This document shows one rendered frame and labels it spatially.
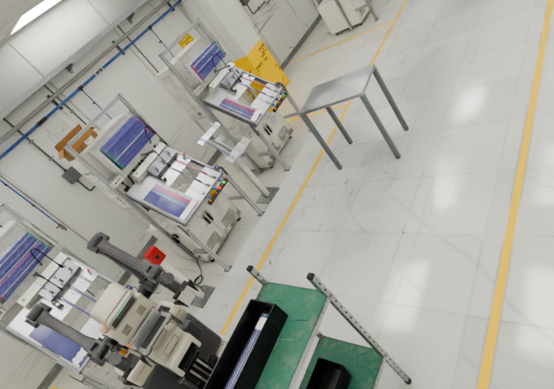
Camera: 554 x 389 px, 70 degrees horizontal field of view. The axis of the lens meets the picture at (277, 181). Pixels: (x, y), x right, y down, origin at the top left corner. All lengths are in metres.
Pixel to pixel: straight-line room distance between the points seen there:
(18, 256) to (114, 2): 3.85
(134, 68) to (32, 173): 2.00
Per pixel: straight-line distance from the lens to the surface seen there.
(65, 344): 3.76
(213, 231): 4.45
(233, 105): 4.73
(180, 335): 2.70
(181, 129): 6.29
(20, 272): 3.88
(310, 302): 1.94
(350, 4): 7.48
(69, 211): 5.52
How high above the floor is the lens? 2.31
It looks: 29 degrees down
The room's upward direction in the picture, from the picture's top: 40 degrees counter-clockwise
